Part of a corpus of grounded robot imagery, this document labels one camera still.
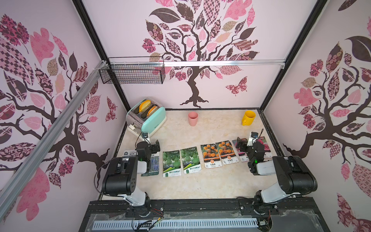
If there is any pink cup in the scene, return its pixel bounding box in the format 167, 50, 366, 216
188, 112, 199, 127

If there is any hollyhock seed packet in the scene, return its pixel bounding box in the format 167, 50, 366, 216
232, 140, 249, 162
257, 136, 272, 160

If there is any hollyhock seed packet front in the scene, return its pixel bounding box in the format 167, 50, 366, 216
232, 140, 249, 162

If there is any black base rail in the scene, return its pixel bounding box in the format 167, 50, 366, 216
84, 197, 321, 219

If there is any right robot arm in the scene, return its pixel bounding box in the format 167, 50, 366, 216
236, 137, 318, 215

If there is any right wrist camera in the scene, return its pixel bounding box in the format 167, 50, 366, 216
247, 131, 259, 147

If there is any mint green toaster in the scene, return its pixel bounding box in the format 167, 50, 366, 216
126, 98, 167, 137

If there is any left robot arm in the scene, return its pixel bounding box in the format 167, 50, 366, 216
94, 140, 160, 217

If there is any green gourd packet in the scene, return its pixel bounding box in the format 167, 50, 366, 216
162, 150, 181, 177
180, 147, 202, 174

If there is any marigold seed packet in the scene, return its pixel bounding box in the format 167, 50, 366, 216
201, 144, 222, 169
216, 140, 239, 165

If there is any green gourd packet front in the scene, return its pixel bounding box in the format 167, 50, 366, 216
162, 150, 181, 177

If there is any lavender seed packet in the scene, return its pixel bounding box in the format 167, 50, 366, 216
141, 152, 160, 177
122, 149, 137, 158

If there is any aluminium rail left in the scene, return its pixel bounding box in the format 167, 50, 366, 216
1, 61, 108, 219

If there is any white slotted cable duct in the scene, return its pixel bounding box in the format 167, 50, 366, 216
91, 218, 259, 231

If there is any aluminium rail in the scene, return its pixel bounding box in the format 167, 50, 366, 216
111, 60, 286, 67
1, 61, 108, 219

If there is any yellow mug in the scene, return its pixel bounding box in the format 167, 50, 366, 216
242, 110, 256, 126

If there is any black wire basket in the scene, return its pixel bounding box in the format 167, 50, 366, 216
99, 55, 165, 85

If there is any aluminium rail rear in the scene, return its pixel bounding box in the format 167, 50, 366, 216
111, 60, 286, 67

